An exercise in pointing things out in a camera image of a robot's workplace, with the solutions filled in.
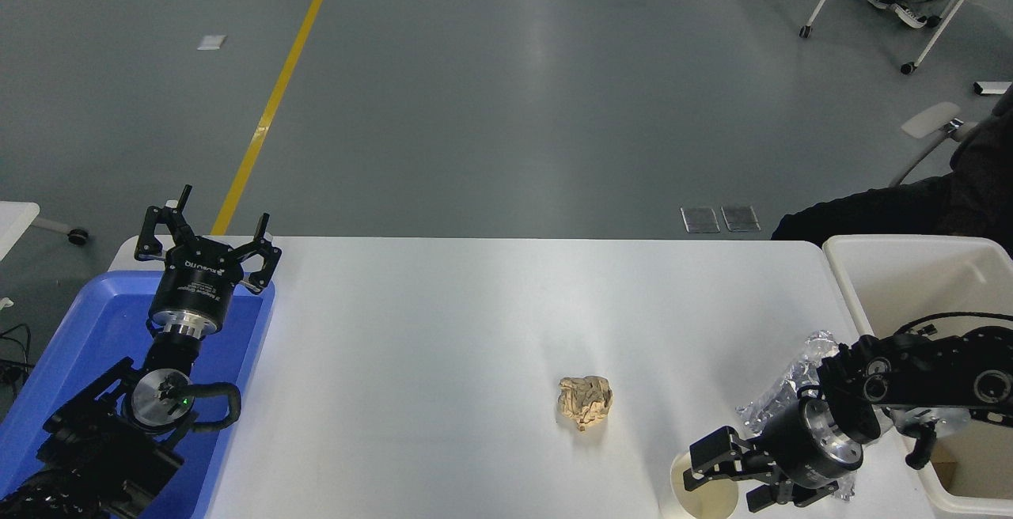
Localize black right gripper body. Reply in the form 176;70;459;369
760;397;841;493

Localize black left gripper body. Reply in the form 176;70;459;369
149;236;244;324

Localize white paper cup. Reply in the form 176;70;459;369
659;449;741;519

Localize crumpled silver foil tray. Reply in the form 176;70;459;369
736;331;859;501

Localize blue plastic tray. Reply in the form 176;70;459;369
0;270;276;519

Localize crumpled tan paper ball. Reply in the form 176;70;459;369
556;375;614;431

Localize white rolling table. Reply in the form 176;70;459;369
0;202;89;263

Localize large pale plastic bin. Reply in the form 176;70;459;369
823;234;1013;517

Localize metal floor plate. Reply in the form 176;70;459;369
721;205;761;232
681;206;721;233

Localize black cables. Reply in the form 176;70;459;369
0;324;32;393

